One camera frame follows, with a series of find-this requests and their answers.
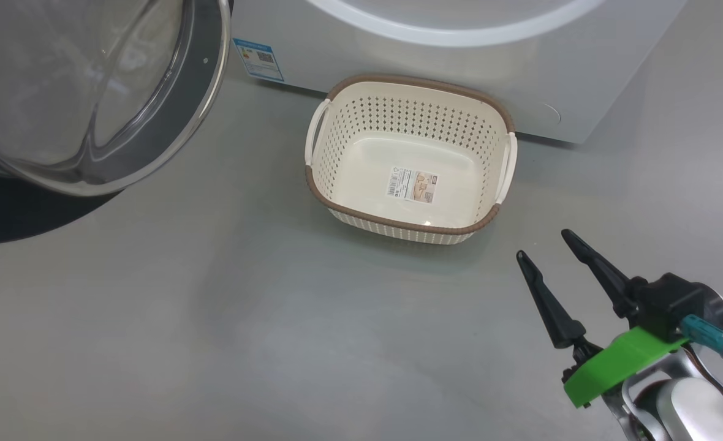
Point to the blue white energy label sticker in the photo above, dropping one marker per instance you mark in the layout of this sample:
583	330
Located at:
260	60

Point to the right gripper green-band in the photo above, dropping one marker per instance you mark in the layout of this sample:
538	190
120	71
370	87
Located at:
619	367

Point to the cream perforated basket brown rim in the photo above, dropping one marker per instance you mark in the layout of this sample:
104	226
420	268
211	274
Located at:
349	122

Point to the white front-load washing machine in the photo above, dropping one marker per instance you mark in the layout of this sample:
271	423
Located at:
398	61

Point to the round white filter cover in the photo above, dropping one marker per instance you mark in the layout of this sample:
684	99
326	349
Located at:
542	119

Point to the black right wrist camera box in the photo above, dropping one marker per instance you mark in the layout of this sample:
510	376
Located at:
668	303

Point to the round black glass washer door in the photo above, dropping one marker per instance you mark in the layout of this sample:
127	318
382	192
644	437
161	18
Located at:
61	92

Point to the printed basket label sticker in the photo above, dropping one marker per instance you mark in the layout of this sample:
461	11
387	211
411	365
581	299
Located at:
413	184

